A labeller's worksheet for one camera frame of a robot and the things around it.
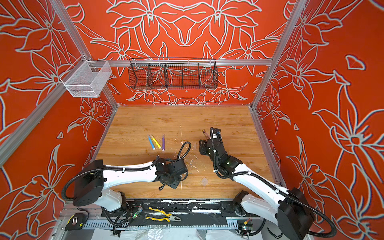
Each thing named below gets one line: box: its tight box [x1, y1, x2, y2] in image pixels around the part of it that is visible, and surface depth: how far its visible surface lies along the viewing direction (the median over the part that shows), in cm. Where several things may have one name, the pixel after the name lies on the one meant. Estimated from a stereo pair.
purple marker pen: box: [162, 134, 165, 152], surface depth 100 cm
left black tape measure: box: [64, 213, 88, 231], surface depth 70 cm
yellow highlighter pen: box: [151, 134, 162, 149], surface depth 99 cm
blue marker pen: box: [147, 134, 156, 151], surface depth 99 cm
